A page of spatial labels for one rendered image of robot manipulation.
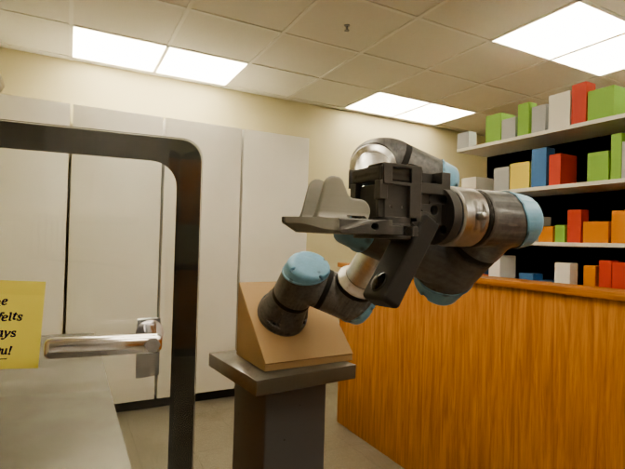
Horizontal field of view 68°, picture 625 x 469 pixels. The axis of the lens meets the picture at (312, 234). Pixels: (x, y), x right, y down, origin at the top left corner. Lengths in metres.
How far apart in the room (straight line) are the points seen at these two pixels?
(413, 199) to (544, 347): 1.71
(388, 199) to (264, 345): 0.87
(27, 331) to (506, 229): 0.53
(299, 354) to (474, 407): 1.32
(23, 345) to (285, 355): 0.92
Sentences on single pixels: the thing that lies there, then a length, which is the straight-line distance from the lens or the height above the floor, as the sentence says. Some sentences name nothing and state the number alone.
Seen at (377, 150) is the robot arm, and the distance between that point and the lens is 0.95.
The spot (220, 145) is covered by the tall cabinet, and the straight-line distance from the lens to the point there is 3.82.
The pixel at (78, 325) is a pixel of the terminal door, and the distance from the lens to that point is 0.48.
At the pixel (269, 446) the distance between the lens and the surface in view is 1.37.
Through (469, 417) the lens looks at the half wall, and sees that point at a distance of 2.53.
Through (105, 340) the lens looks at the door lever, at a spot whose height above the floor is 1.21.
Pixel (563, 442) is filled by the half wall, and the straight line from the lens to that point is 2.22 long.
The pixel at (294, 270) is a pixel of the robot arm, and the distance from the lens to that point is 1.21.
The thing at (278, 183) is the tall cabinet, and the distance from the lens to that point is 3.95.
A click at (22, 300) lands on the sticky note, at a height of 1.23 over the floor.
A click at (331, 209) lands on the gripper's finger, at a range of 0.47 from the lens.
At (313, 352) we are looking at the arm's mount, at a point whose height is 0.97.
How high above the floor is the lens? 1.29
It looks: 1 degrees up
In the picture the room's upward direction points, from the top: 2 degrees clockwise
